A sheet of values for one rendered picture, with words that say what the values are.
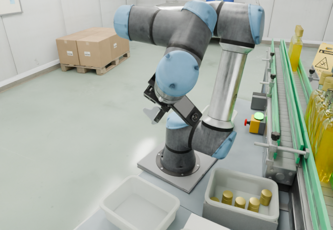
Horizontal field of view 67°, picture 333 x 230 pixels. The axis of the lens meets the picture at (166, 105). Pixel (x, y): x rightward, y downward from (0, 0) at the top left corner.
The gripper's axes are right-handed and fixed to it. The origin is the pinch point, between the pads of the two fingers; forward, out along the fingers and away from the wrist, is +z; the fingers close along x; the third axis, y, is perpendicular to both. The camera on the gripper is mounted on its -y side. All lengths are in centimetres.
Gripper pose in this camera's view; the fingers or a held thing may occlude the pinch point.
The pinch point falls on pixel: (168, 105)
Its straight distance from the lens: 78.0
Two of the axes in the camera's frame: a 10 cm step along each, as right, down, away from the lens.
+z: -0.9, 1.4, 9.9
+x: -5.9, 7.9, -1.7
